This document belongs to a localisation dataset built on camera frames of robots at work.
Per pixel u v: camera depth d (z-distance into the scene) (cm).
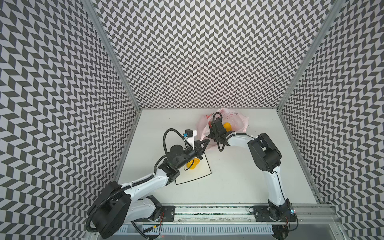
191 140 65
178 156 58
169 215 72
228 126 102
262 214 73
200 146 69
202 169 83
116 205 40
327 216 76
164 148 57
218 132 81
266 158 56
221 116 89
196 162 86
